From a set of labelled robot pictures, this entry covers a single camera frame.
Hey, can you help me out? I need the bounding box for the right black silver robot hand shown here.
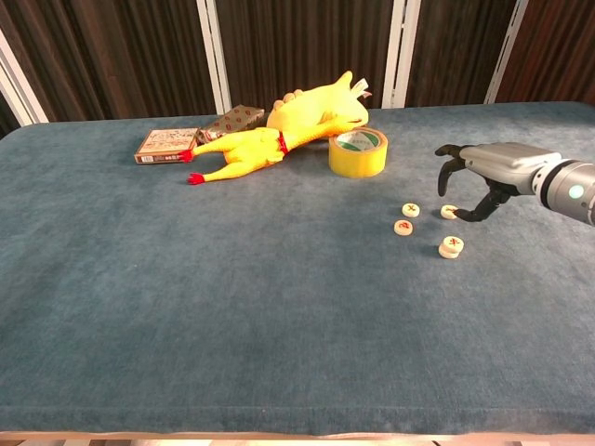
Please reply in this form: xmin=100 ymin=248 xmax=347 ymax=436
xmin=434 ymin=142 xmax=563 ymax=223

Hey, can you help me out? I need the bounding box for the yellow packing tape roll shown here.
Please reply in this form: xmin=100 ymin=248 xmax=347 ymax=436
xmin=328 ymin=126 xmax=390 ymax=179

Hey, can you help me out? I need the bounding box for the yellow plush toy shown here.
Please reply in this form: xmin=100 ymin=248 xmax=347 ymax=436
xmin=266 ymin=70 xmax=373 ymax=136

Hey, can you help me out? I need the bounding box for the yellow rubber chicken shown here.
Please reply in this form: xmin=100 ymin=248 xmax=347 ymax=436
xmin=178 ymin=111 xmax=371 ymax=187

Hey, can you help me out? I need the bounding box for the brown foil packet red print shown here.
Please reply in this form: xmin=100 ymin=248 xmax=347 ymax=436
xmin=195 ymin=104 xmax=266 ymax=145

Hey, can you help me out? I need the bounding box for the blue felt table cloth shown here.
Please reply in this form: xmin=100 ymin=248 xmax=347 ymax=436
xmin=0 ymin=100 xmax=595 ymax=436

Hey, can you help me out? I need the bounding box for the brown printed card box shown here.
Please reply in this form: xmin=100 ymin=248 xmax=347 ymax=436
xmin=134 ymin=127 xmax=200 ymax=165

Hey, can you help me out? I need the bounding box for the white partition post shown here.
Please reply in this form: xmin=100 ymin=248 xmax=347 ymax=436
xmin=0 ymin=30 xmax=50 ymax=126
xmin=483 ymin=0 xmax=530 ymax=105
xmin=380 ymin=0 xmax=423 ymax=110
xmin=195 ymin=0 xmax=232 ymax=116

